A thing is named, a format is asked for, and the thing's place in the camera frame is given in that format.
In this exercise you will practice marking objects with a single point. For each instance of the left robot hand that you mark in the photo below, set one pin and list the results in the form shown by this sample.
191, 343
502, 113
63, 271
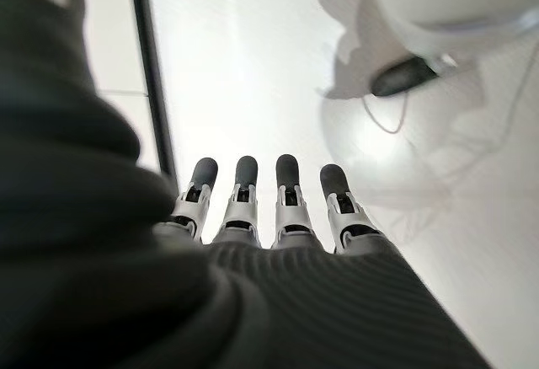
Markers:
210, 301

